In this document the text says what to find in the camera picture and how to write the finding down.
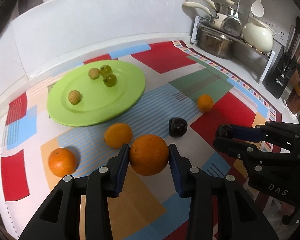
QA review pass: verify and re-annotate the black knife block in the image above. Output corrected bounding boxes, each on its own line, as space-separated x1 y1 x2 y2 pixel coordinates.
264 48 297 99

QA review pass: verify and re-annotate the medium orange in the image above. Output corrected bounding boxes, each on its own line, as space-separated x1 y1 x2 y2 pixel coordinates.
48 148 77 178

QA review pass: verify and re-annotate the small orange tangerine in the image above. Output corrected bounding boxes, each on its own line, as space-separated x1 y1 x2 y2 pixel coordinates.
197 94 213 113

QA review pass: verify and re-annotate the tan round fruit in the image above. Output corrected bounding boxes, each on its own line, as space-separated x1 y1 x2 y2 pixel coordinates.
68 90 81 105
88 68 100 80

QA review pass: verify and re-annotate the colourful patchwork table mat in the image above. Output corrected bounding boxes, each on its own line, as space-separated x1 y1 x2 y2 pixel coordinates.
0 41 282 238

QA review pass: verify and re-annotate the metal dish rack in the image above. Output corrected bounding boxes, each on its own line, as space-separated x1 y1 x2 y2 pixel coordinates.
190 16 276 83

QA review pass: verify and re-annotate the dark purple plum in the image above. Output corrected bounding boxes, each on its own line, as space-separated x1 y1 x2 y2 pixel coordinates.
168 117 188 138

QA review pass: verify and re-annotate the green round plate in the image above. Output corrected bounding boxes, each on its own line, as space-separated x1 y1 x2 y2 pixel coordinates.
47 60 146 127

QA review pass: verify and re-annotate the green plum fruit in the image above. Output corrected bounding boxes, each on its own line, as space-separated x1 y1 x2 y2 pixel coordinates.
103 73 117 87
100 64 113 77

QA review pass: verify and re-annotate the cream handled saucepan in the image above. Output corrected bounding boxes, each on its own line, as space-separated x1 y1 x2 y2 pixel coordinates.
183 1 227 30
202 0 237 15

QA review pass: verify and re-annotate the large orange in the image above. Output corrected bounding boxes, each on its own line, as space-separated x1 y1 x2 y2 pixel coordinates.
129 134 169 176

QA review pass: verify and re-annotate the white rice spoon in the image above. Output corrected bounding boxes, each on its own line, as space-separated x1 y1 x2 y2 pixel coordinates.
251 0 264 18

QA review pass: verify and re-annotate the steel skimmer ladle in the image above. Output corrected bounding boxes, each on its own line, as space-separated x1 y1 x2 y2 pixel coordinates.
221 0 242 37

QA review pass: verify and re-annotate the cream enamel pot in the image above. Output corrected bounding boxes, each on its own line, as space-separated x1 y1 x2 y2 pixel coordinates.
242 18 279 54

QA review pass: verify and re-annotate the steel cooking pot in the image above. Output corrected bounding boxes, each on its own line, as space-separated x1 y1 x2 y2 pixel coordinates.
198 28 236 60

